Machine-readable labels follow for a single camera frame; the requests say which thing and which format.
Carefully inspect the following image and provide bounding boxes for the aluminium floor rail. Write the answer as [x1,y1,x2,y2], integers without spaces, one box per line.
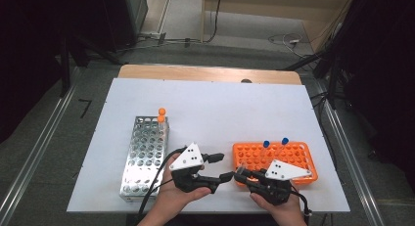
[312,78,386,226]
[0,67,81,220]

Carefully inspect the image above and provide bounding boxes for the black floor cables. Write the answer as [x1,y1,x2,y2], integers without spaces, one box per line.
[309,91,332,149]

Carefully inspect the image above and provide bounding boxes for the hand-held gripper cable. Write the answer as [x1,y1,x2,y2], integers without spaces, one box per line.
[291,190,312,226]
[135,147,189,225]

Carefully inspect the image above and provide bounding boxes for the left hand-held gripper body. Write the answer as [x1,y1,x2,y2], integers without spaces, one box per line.
[168,141,223,195]

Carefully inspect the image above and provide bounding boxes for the white coiled cable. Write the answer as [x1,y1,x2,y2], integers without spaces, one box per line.
[267,32,307,59]

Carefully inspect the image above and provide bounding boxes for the dark cabinet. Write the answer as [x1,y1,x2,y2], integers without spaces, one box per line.
[97,0,150,53]

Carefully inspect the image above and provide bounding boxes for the white board sheet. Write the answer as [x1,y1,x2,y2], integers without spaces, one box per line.
[67,77,350,214]

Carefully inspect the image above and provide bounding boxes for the grey floor cables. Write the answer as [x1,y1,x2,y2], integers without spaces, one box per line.
[116,36,204,54]

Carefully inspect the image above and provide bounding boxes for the black hanging cable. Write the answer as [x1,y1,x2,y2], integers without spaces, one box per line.
[205,0,224,44]

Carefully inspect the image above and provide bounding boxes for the light wooden cabinet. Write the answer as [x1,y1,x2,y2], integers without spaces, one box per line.
[199,0,358,54]

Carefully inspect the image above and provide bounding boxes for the black metal stand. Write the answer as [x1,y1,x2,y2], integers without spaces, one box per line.
[282,46,346,110]
[58,33,125,98]

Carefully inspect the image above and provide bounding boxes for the person's left hand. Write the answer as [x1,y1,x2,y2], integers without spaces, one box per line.
[156,153,213,216]

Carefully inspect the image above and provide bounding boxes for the person's right hand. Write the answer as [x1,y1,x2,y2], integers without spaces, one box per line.
[250,182,305,220]

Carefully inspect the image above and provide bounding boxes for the orange plastic test tube rack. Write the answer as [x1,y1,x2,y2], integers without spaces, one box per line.
[232,141,319,187]

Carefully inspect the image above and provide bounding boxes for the right hand-held gripper cable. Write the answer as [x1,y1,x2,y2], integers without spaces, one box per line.
[291,190,312,226]

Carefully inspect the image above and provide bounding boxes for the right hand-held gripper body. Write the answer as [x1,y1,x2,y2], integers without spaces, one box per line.
[245,158,313,206]

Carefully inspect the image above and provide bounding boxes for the grey power strip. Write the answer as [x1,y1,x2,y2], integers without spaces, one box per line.
[138,30,168,45]

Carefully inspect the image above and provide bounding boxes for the metal test tube rack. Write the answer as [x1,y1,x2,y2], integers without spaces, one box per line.
[118,115,170,203]

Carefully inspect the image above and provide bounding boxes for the blue-capped test tube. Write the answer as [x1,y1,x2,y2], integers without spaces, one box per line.
[260,140,271,160]
[277,137,291,157]

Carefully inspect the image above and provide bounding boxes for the left hand-held gripper cable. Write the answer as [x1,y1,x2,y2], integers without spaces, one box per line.
[135,147,189,225]

